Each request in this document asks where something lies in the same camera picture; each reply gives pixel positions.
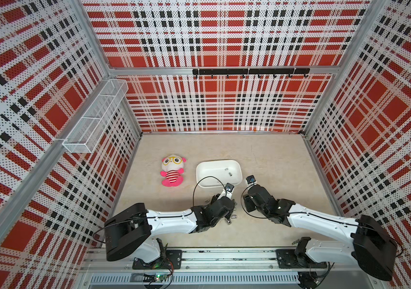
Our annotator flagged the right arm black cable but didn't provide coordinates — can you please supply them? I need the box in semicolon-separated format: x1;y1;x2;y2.
240;185;268;220

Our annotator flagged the green circuit board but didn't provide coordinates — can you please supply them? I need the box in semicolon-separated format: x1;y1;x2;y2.
143;274;165;284

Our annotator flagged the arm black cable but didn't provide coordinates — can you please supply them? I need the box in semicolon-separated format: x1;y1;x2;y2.
240;185;268;220
192;176;227;208

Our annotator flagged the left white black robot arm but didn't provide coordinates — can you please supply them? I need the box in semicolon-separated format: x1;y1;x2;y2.
104;196;236;263

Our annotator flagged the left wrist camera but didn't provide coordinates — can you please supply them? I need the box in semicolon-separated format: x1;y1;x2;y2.
218;183;234;199

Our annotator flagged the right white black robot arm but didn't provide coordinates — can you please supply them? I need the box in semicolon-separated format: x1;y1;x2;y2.
242;184;399;281

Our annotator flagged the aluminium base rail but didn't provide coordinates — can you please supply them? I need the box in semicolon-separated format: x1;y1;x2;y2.
75;247;382;289

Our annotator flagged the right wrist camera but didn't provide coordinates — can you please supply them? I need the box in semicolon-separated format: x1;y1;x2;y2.
246;175;257;186

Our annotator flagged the white wire mesh basket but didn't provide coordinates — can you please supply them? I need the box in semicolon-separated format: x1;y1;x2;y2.
63;79;128;154

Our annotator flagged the pink white plush toy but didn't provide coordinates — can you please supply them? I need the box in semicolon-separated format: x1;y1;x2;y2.
160;155;187;187

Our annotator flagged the white plastic storage box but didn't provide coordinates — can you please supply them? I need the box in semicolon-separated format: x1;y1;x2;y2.
196;160;243;189

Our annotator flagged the black wall hook rail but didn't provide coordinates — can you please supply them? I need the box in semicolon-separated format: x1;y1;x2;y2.
192;68;310;77

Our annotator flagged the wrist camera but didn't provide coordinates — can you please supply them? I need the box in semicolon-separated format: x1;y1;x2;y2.
218;183;234;199
246;175;257;186

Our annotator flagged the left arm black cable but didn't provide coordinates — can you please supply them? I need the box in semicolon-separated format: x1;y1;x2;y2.
192;176;227;208

